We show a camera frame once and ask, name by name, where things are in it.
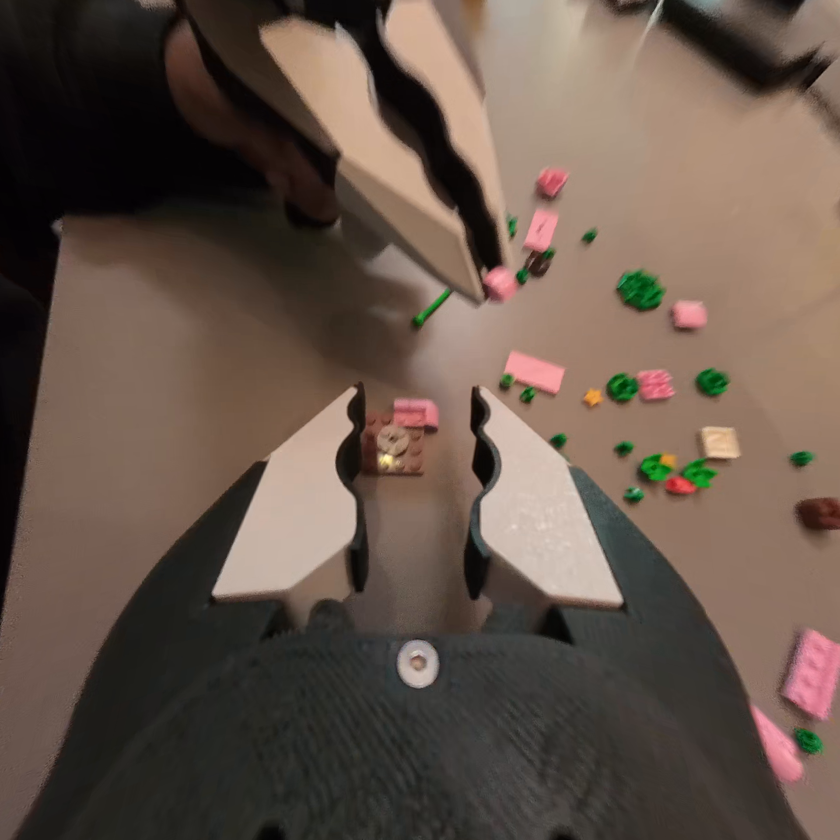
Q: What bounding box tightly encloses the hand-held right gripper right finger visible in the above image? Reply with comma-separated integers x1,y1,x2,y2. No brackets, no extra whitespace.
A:
464,386,624,609

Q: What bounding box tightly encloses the pink face tile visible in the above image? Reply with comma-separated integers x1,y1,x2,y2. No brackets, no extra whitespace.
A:
524,210,560,252

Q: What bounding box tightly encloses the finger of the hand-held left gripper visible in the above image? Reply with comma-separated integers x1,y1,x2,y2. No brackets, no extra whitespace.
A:
377,0,517,270
259,16,491,306

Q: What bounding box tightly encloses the large pink smooth tile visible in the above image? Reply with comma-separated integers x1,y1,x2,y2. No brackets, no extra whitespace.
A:
504,351,565,395

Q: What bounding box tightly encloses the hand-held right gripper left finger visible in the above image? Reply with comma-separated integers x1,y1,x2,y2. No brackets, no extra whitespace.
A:
211,384,368,613

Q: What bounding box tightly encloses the green stick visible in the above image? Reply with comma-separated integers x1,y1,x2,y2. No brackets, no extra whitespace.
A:
412,289,454,329

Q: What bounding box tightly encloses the person's left hand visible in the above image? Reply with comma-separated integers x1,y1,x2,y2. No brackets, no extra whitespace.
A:
164,25,340,228

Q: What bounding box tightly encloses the pink studded plate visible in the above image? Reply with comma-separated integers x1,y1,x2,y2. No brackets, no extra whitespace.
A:
781,629,840,719

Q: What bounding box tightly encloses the person's left forearm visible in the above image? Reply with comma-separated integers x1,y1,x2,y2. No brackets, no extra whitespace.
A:
0,0,178,217

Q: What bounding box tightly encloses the green web piece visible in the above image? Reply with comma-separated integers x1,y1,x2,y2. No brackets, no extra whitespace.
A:
617,269,667,311

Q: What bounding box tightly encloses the brown square plate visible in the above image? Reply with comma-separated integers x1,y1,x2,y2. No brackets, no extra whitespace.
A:
363,410,427,476

